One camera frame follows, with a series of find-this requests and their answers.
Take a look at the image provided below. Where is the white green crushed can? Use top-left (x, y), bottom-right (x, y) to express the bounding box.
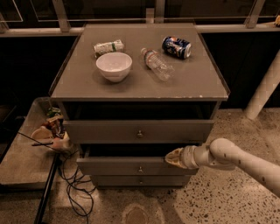
top-left (94, 39), bottom-right (124, 57)

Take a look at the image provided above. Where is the blue soda can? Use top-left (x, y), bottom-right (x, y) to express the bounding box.
top-left (162, 37), bottom-right (192, 60)

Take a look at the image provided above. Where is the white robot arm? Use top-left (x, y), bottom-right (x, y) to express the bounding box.
top-left (164, 138), bottom-right (280, 197)

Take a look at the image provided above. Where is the black cable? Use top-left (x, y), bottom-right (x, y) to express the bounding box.
top-left (58, 148), bottom-right (97, 224)

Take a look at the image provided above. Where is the grey top drawer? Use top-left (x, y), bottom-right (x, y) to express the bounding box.
top-left (64, 120), bottom-right (214, 144)

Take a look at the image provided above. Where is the white diagonal post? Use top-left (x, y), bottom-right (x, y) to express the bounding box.
top-left (244, 50), bottom-right (280, 120)

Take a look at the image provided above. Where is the clear plastic water bottle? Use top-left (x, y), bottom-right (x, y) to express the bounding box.
top-left (141, 48), bottom-right (174, 81)

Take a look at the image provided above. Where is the grey side tray table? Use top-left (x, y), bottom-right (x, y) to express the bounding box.
top-left (0, 97), bottom-right (55, 189)

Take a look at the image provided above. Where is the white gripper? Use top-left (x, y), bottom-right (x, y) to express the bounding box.
top-left (165, 145), bottom-right (200, 170)

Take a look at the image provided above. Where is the grey drawer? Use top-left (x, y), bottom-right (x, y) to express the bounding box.
top-left (64, 120), bottom-right (214, 144)
top-left (91, 175), bottom-right (191, 187)
top-left (77, 143), bottom-right (198, 176)

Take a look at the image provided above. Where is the white bowl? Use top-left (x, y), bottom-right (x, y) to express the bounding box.
top-left (95, 52), bottom-right (132, 82)

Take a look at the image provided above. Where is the grey drawer cabinet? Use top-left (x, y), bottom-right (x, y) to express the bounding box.
top-left (48, 23), bottom-right (231, 187)

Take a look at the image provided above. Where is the metal railing frame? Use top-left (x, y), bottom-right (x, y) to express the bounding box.
top-left (0, 0), bottom-right (280, 36)

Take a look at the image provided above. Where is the pile of small objects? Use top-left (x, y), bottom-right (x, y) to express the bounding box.
top-left (31, 107), bottom-right (72, 151)

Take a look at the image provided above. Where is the grey bottom drawer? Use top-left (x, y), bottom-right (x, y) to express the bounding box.
top-left (91, 175), bottom-right (191, 187)

